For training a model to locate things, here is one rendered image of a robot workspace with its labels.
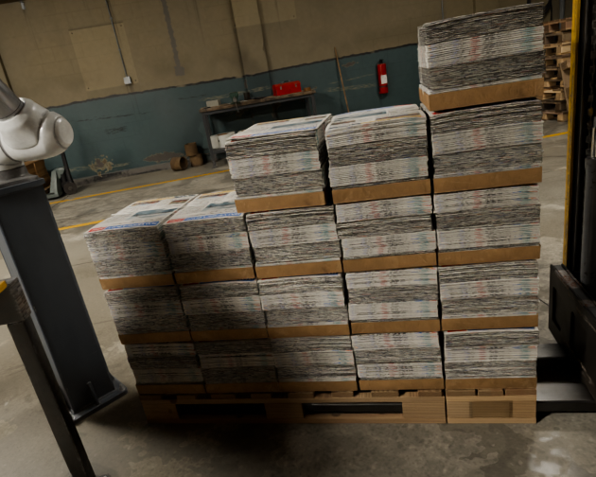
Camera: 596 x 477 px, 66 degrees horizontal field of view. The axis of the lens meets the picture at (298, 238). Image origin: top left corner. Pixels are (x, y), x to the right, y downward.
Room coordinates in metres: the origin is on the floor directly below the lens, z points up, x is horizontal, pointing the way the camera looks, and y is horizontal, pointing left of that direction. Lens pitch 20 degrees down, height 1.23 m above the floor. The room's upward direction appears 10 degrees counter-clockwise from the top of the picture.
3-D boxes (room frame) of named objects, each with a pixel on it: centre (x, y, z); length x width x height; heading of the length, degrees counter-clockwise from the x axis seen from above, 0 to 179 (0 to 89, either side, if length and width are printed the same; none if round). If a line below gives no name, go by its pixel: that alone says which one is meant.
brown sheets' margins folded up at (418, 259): (1.59, 0.12, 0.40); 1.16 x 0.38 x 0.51; 77
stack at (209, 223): (1.59, 0.12, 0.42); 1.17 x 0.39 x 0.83; 77
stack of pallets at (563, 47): (6.73, -4.34, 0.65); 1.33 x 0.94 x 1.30; 99
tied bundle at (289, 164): (1.56, -0.01, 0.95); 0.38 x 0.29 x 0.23; 165
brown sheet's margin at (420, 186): (1.49, -0.30, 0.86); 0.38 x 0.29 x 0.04; 168
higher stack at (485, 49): (1.43, -0.59, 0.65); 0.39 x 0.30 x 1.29; 167
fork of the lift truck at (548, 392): (1.35, -0.39, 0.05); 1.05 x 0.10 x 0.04; 77
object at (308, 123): (1.57, -0.01, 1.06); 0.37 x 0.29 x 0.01; 165
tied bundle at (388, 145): (1.49, -0.30, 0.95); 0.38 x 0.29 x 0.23; 168
